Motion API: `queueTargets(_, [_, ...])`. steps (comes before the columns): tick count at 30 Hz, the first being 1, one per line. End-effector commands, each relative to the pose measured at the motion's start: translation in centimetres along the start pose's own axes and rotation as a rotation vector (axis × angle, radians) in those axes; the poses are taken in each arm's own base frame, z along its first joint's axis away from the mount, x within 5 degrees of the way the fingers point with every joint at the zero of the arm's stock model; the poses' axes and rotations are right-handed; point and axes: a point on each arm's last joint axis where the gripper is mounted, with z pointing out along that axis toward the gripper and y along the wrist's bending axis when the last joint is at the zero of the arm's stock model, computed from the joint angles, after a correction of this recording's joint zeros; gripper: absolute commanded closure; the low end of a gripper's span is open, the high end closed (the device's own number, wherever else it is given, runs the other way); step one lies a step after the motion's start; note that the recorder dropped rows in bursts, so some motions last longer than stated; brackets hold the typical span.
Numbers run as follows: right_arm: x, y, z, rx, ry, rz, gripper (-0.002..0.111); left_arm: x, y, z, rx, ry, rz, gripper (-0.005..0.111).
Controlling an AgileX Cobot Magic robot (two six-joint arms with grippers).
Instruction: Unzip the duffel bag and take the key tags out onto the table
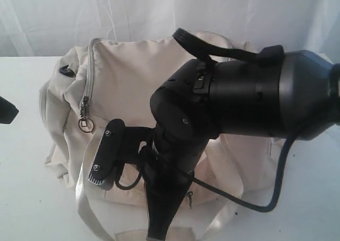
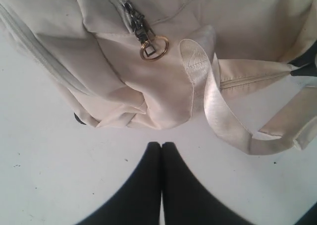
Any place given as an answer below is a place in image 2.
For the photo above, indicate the cream fabric duffel bag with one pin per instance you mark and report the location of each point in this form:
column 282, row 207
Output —
column 249, row 65

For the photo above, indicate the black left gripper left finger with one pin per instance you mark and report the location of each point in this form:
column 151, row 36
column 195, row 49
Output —
column 138, row 200

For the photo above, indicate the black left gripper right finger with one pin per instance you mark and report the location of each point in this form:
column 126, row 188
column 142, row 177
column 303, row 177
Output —
column 185, row 199

